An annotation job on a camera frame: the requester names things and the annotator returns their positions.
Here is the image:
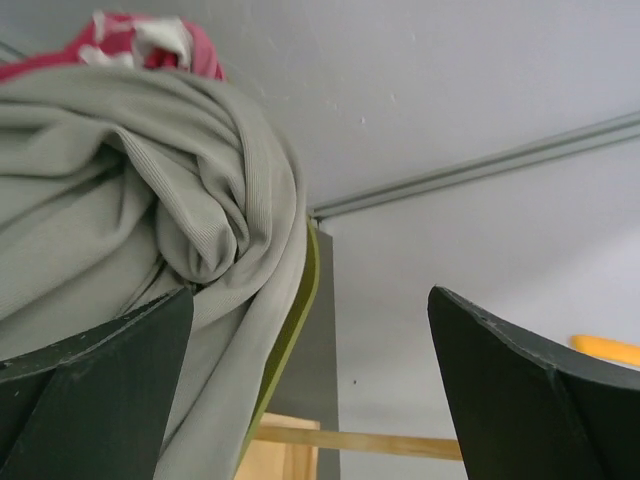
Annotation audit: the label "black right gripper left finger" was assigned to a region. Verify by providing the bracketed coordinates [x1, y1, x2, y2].
[1, 289, 193, 480]

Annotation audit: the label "wooden clothes rack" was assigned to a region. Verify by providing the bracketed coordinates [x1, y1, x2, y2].
[235, 413, 462, 479]

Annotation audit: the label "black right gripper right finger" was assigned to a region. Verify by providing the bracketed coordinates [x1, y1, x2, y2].
[427, 286, 639, 479]

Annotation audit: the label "olive green plastic basket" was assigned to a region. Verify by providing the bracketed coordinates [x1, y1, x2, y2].
[236, 219, 320, 470]

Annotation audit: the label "yellow orange hanger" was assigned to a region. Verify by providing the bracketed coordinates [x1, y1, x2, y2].
[571, 335, 640, 367]

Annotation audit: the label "pink camouflage trousers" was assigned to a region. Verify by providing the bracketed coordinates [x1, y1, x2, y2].
[1, 11, 226, 82]

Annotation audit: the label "grey trousers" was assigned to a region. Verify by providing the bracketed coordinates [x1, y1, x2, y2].
[1, 66, 307, 479]

